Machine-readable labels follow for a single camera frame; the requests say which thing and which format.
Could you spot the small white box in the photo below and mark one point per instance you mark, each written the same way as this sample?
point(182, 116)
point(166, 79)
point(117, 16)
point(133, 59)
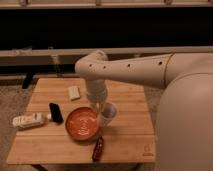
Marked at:
point(73, 93)

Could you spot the orange ceramic bowl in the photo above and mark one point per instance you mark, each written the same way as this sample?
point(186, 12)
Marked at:
point(81, 124)

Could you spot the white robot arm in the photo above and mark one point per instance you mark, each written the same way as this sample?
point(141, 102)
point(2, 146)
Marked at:
point(184, 123)

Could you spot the wooden table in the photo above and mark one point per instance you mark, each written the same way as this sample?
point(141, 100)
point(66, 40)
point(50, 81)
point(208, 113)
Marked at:
point(128, 138)

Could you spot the dark red snack bar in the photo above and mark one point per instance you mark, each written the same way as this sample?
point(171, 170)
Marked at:
point(97, 152)

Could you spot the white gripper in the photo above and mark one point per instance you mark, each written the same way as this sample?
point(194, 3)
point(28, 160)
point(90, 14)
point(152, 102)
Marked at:
point(96, 92)

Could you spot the white ceramic cup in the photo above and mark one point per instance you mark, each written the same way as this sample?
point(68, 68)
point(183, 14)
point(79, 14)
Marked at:
point(108, 114)

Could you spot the black rectangular device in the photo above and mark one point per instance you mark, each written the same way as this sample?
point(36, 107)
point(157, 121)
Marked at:
point(55, 113)

